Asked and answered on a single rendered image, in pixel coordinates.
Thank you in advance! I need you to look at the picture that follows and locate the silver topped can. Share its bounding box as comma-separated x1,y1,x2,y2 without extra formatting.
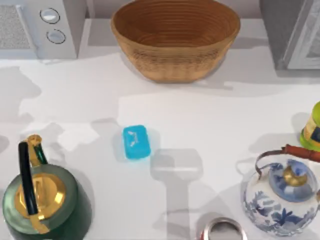
201,216,249,240

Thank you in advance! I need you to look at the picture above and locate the woven wooden basket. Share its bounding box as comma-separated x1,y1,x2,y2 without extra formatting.
110,0,241,84

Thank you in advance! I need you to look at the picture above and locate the blue soap bar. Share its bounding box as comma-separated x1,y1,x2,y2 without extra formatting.
122,124,153,160

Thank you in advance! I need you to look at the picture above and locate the small microwave knob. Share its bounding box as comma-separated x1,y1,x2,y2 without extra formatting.
46,28,67,45

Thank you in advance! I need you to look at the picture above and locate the green and gold kettle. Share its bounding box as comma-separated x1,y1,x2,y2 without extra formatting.
1,134,93,240

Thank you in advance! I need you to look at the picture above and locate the pale microwave oven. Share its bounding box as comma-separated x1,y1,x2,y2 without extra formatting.
0,0,89,61

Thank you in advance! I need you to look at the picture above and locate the blue and white teapot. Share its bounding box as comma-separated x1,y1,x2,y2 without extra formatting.
242,144,320,238

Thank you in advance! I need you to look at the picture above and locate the large microwave knob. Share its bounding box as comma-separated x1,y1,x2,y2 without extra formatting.
39,7,61,23

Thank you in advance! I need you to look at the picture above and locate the grey cabinet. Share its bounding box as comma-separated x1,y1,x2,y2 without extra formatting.
259,0,320,71

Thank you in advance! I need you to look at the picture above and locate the green bottle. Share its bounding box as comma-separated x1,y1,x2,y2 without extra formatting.
299,100,320,151

